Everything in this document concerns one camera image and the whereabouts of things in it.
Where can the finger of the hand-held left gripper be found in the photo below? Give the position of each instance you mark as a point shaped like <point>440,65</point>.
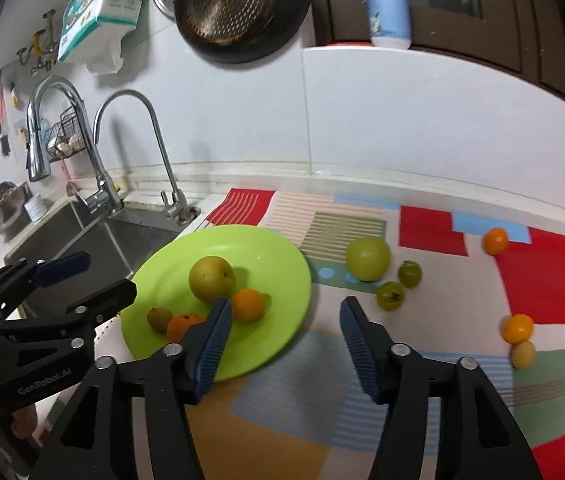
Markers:
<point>65,267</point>
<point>112,296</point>

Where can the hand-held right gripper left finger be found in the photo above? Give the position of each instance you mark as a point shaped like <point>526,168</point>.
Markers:
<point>214,347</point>

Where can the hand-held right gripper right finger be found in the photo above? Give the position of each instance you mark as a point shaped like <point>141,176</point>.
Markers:
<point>357,350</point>

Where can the person's left hand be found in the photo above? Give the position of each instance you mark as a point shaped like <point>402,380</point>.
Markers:
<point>25,417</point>

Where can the orange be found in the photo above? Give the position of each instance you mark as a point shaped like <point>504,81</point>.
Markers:
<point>181,327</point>
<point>495,241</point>
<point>248,306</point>
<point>517,328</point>

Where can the small brown kiwi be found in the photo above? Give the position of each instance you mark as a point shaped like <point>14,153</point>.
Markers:
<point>159,319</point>

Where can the stainless steel sink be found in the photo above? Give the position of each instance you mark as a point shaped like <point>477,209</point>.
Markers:
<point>127,240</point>

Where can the small green fruit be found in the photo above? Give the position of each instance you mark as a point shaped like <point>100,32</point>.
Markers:
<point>391,296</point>
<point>409,274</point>

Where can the yellow pear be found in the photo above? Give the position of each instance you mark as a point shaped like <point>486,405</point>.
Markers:
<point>211,279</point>

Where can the metal pot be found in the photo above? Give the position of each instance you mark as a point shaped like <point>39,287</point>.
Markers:
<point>5,210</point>

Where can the green plate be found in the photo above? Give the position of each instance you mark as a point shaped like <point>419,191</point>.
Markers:
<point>262,270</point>

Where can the green apple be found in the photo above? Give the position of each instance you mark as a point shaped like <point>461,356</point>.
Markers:
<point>368,259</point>

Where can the colourful patterned mat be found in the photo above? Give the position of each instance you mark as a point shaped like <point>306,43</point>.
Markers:
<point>437,280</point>

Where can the chrome pull-down faucet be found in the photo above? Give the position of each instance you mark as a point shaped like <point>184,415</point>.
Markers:
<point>37,162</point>

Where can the slim chrome faucet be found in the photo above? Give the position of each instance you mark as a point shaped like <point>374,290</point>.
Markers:
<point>180,205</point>

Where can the small yellow fruit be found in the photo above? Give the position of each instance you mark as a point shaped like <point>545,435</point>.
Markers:
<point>522,355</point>

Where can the tissue pack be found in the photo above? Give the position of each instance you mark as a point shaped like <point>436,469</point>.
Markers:
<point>97,10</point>

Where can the golden metal colander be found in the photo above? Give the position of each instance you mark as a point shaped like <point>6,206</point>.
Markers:
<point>232,5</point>

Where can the black frying pan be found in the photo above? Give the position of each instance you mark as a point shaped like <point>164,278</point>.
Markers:
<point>282,25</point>

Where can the white plastic bottle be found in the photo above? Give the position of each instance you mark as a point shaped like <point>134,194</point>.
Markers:
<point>387,5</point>

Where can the dark wooden cabinet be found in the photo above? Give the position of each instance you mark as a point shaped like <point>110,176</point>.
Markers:
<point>512,35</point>

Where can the wall hook rack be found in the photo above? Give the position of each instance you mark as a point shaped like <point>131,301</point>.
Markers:
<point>42,42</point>

